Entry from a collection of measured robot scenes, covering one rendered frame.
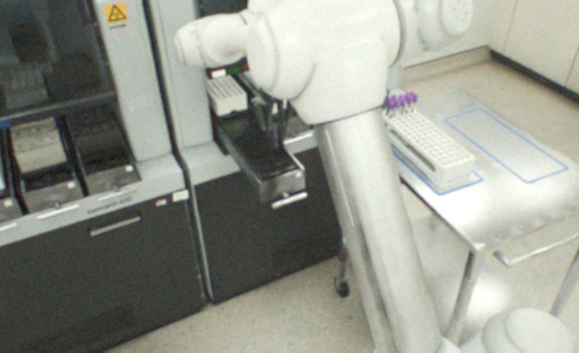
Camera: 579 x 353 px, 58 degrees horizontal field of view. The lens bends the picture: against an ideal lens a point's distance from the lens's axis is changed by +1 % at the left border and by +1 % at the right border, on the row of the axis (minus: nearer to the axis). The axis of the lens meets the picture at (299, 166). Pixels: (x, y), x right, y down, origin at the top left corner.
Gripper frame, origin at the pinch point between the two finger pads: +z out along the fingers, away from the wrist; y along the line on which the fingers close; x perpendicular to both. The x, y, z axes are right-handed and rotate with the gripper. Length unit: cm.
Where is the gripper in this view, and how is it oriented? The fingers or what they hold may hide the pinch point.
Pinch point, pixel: (276, 135)
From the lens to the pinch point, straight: 148.4
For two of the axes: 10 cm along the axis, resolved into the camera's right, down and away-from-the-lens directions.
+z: 0.1, 7.9, 6.1
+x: 4.6, 5.4, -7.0
